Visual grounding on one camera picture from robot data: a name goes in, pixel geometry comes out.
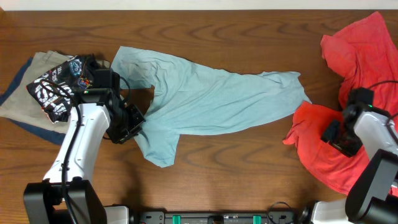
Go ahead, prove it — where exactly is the light blue t-shirt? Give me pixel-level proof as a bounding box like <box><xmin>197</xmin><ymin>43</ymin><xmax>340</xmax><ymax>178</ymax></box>
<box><xmin>111</xmin><ymin>47</ymin><xmax>308</xmax><ymax>167</ymax></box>

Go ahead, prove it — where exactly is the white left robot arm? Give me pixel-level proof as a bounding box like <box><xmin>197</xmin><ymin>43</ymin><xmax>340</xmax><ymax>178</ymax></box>
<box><xmin>23</xmin><ymin>69</ymin><xmax>145</xmax><ymax>223</ymax></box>

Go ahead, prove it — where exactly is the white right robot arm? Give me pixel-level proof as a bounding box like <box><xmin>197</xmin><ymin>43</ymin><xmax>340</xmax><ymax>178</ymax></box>
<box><xmin>310</xmin><ymin>88</ymin><xmax>397</xmax><ymax>224</ymax></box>

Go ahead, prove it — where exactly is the navy blue folded shirt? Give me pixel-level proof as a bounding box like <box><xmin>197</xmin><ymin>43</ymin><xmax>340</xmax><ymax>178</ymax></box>
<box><xmin>1</xmin><ymin>57</ymin><xmax>65</xmax><ymax>146</ymax></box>

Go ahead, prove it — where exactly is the black printed folded jersey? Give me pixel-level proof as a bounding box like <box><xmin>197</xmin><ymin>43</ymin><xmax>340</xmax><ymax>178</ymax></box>
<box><xmin>26</xmin><ymin>55</ymin><xmax>107</xmax><ymax>123</ymax></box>

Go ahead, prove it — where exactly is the red t-shirt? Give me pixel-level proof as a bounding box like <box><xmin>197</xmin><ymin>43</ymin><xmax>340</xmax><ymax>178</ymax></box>
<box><xmin>283</xmin><ymin>12</ymin><xmax>397</xmax><ymax>194</ymax></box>

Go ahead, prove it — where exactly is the beige folded shirt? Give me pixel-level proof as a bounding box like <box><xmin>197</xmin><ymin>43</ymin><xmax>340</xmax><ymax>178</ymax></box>
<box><xmin>0</xmin><ymin>50</ymin><xmax>111</xmax><ymax>134</ymax></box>

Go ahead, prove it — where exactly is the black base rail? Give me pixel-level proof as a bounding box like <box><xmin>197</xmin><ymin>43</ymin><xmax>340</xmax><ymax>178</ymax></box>
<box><xmin>130</xmin><ymin>202</ymin><xmax>312</xmax><ymax>224</ymax></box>

